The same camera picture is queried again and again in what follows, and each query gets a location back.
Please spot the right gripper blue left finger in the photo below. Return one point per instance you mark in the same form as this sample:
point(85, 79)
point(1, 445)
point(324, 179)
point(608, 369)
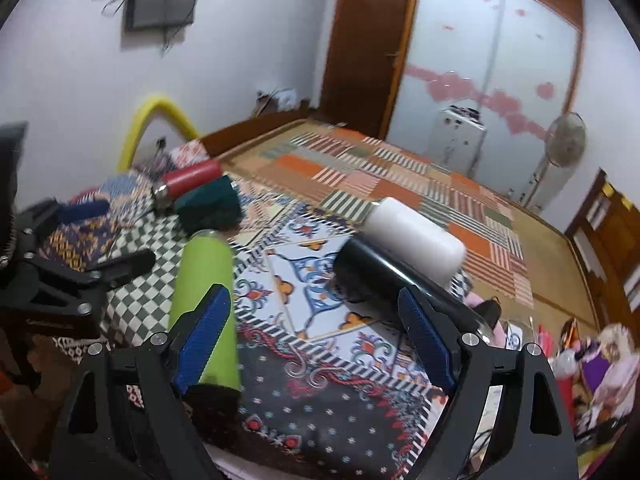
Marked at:
point(201, 343)

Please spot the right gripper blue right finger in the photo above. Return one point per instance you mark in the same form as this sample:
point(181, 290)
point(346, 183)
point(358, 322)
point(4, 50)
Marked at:
point(432, 336)

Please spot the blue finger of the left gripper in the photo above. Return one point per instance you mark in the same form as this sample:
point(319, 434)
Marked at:
point(79, 212)
point(118, 272)

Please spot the green glass cup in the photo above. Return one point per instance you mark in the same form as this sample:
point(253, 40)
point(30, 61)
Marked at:
point(206, 260)

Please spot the dark teal cup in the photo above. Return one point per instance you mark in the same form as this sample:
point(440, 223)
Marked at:
point(212, 206)

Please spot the black tumbler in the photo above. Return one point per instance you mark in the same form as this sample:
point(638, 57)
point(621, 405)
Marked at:
point(366, 272)

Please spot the white tumbler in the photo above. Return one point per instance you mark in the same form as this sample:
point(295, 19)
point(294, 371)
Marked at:
point(414, 240)

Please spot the red tumbler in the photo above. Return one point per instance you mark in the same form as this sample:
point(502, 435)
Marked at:
point(177, 183)

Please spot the patterned patchwork cloth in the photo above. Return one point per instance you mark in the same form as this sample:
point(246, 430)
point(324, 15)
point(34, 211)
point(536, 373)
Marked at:
point(328, 388)

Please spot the yellow chair back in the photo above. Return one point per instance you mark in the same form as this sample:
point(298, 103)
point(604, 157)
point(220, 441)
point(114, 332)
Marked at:
point(154, 106)

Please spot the striped patchwork bed mat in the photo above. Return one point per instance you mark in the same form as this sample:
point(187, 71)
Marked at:
point(345, 172)

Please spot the purple plush doll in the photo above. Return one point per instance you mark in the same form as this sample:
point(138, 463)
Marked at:
point(598, 378)

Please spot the white box appliance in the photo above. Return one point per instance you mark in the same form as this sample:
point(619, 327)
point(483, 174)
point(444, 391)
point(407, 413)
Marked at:
point(456, 139)

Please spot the white standing fan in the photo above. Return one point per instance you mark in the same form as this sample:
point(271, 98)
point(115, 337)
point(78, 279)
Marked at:
point(563, 149)

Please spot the frosted sliding wardrobe doors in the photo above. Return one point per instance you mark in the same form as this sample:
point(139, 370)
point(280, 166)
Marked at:
point(512, 60)

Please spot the brown wooden door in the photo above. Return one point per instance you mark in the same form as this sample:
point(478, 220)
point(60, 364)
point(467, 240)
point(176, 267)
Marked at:
point(364, 52)

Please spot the wooden bed frame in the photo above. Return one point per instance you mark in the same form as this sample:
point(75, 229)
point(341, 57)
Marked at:
point(558, 282)

